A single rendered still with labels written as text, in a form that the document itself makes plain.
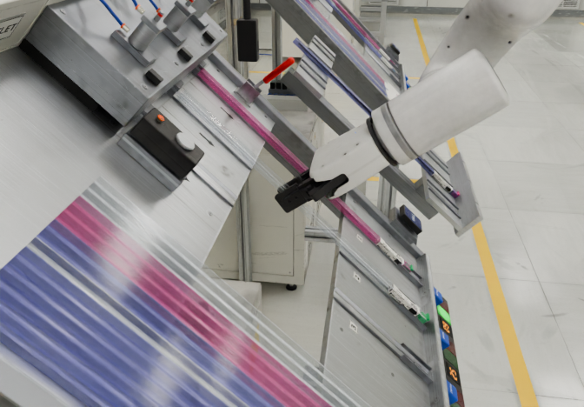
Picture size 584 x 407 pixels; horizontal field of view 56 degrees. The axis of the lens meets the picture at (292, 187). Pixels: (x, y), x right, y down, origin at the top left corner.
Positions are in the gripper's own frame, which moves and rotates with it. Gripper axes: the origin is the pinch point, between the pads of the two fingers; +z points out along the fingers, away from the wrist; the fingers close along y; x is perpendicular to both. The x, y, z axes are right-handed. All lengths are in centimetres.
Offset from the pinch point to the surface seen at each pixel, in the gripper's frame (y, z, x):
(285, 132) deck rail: -19.0, 2.0, -4.1
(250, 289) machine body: -18.3, 27.8, 19.0
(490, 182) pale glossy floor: -210, -7, 122
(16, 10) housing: 22.4, 1.0, -36.4
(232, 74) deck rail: -19.0, 3.4, -17.5
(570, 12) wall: -758, -169, 233
